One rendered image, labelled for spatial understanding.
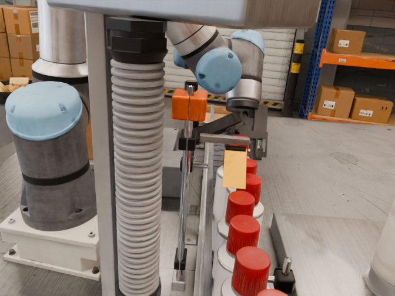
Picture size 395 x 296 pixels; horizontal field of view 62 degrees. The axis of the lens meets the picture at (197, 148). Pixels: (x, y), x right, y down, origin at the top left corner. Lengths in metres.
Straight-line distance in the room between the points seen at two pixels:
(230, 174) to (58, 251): 0.36
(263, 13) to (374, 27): 4.80
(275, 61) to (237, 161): 4.29
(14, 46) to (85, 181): 3.54
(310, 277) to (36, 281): 0.48
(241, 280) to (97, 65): 0.23
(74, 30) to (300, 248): 0.59
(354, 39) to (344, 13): 0.76
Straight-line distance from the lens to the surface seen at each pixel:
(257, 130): 0.69
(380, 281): 0.64
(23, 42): 4.04
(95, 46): 0.31
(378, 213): 0.99
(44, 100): 0.58
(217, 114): 1.54
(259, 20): 0.17
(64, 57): 0.68
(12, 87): 2.99
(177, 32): 0.54
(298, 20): 0.21
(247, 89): 0.68
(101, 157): 0.34
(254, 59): 0.71
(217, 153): 1.01
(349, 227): 0.79
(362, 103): 4.28
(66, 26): 0.67
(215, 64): 0.53
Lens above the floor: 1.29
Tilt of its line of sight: 23 degrees down
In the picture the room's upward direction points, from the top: 4 degrees clockwise
